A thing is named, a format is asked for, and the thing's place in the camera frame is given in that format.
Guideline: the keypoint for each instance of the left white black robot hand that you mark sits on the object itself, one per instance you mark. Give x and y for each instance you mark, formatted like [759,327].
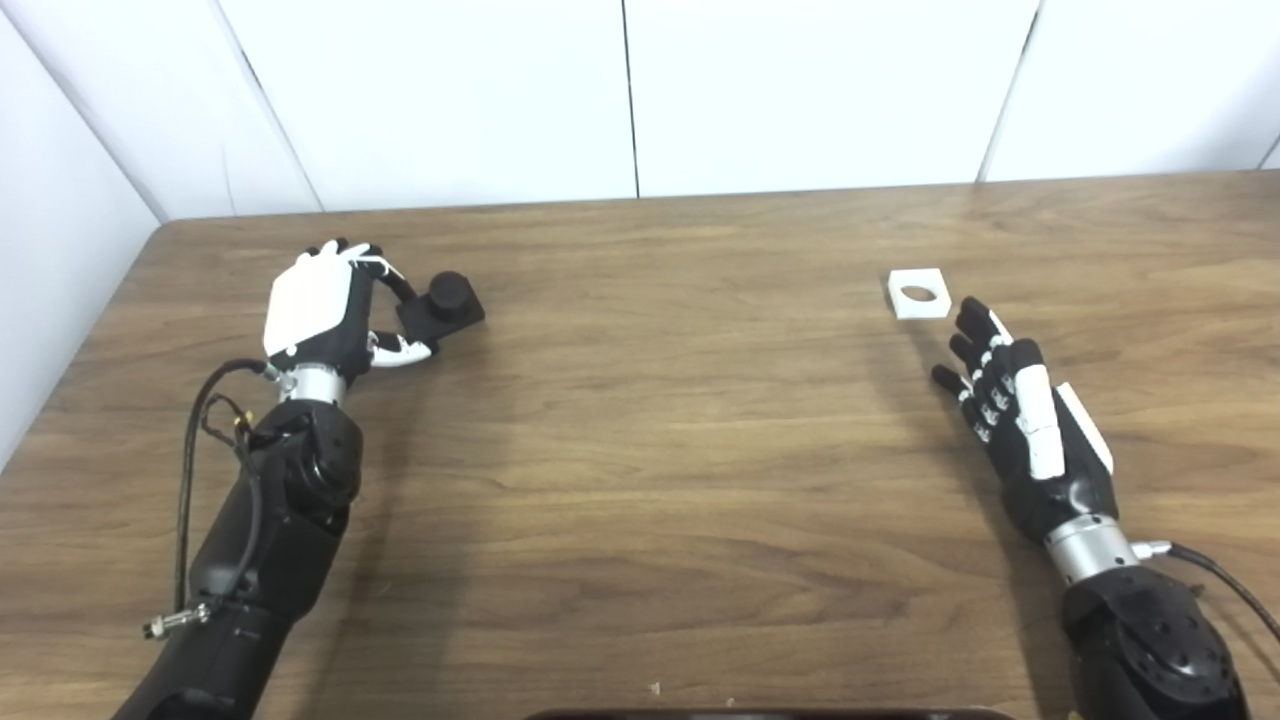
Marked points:
[310,300]

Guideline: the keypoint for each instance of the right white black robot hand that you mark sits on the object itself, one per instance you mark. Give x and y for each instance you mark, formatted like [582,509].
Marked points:
[1075,490]

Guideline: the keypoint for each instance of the black peg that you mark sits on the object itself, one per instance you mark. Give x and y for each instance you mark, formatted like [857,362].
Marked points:
[450,295]

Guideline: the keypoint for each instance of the white square piece with hole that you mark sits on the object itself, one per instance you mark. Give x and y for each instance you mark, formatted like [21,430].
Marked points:
[903,310]

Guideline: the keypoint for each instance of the dark robot torso edge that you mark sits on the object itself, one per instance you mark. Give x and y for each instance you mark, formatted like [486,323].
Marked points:
[760,715]

